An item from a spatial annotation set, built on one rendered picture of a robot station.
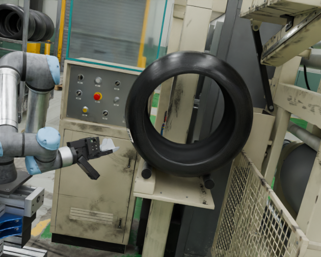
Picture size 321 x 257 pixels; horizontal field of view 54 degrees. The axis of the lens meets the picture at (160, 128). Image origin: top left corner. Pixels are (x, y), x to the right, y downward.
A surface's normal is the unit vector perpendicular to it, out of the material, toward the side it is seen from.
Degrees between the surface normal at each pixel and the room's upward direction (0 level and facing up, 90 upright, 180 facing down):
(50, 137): 32
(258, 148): 90
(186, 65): 80
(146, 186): 90
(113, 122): 90
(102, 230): 90
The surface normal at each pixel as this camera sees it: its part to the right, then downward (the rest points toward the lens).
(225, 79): 0.09, 0.11
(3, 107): 0.14, -0.63
